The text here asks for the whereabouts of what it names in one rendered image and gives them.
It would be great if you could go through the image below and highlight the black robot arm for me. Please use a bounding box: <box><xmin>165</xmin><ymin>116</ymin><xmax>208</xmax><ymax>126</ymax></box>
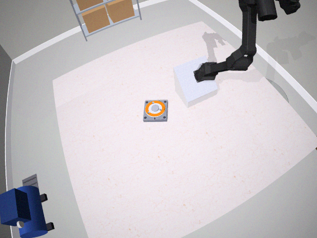
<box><xmin>193</xmin><ymin>0</ymin><xmax>301</xmax><ymax>82</ymax></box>

